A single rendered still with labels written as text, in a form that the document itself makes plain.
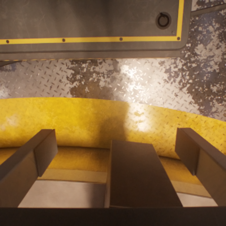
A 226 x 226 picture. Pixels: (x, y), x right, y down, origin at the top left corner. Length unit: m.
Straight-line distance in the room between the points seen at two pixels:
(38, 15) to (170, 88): 0.63
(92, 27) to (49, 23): 0.12
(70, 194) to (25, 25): 0.58
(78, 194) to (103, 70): 0.55
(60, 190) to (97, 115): 0.39
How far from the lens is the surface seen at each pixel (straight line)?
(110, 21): 0.50
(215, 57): 0.94
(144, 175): 0.40
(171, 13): 0.52
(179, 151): 0.17
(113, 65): 0.80
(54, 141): 0.17
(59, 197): 0.72
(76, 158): 0.84
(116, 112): 0.83
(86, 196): 0.69
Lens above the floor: 0.80
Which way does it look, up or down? 74 degrees down
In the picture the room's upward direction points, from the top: 179 degrees counter-clockwise
